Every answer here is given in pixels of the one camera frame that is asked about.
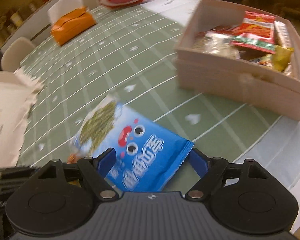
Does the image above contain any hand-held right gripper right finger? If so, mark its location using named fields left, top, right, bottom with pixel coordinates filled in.
left=184, top=148, right=268, bottom=200

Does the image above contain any yellow panda snack packet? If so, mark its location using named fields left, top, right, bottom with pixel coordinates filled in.
left=250, top=45, right=294, bottom=73

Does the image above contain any pink cardboard box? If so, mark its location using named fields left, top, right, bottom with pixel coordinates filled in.
left=174, top=0, right=300, bottom=121

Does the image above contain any white fringed cloth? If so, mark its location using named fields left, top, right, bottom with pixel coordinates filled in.
left=0, top=66, right=44, bottom=169

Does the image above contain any wooden shelf unit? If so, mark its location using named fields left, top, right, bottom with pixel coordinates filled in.
left=0, top=0, right=100, bottom=48

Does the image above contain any white rice cracker packet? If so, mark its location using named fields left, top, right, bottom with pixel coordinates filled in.
left=192, top=31, right=240, bottom=60

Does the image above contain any brown fluffy coat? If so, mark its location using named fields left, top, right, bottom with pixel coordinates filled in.
left=241, top=0, right=300, bottom=53

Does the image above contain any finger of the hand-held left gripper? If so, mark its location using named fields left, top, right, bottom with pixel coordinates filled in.
left=0, top=165, right=39, bottom=188

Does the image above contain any orange tissue pack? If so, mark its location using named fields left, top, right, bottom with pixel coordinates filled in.
left=47, top=0, right=97, bottom=47

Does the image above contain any red snack packet green band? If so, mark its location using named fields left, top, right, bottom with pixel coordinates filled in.
left=231, top=11, right=277, bottom=53

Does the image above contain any blue snack packet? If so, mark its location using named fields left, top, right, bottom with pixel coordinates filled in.
left=69, top=94, right=194, bottom=192

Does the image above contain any green checked tablecloth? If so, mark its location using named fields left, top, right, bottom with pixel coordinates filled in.
left=15, top=0, right=300, bottom=190

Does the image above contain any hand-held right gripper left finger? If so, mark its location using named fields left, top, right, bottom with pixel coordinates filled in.
left=36, top=147, right=118, bottom=200

